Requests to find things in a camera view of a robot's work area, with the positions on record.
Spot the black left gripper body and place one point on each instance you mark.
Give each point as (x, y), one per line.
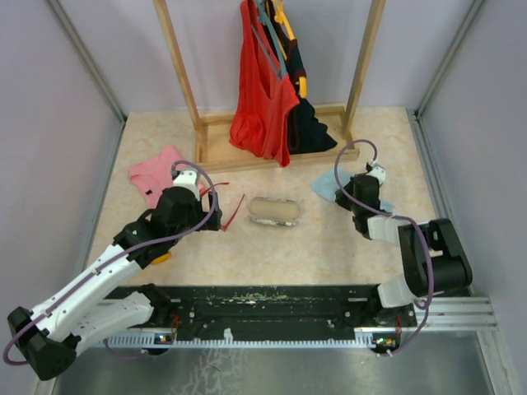
(197, 214)

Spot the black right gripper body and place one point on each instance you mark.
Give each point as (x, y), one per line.
(345, 203)

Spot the large light blue cloth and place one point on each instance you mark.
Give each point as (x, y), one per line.
(326, 185)

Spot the map print glasses case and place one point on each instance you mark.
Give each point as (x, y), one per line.
(276, 212)

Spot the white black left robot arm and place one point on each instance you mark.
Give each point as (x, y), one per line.
(51, 335)

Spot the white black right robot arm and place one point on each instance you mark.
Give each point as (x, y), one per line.
(434, 260)

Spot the yellow sunglasses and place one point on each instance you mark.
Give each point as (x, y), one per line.
(162, 259)

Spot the small light blue cloth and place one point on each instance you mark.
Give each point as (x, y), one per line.
(386, 206)

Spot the pink folded t-shirt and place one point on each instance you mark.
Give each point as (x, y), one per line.
(151, 177)

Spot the wooden clothes rack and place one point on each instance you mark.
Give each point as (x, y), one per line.
(213, 150)

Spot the dark navy garment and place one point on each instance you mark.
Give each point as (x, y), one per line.
(306, 134)

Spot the red tank top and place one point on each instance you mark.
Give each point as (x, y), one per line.
(259, 125)

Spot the yellow clothes hanger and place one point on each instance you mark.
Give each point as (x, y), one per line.
(288, 45)

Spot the grey clothes hanger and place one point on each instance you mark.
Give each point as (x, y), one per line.
(274, 41)

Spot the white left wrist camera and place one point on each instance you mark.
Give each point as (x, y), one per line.
(187, 178)

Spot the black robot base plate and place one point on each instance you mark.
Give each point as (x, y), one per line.
(274, 313)

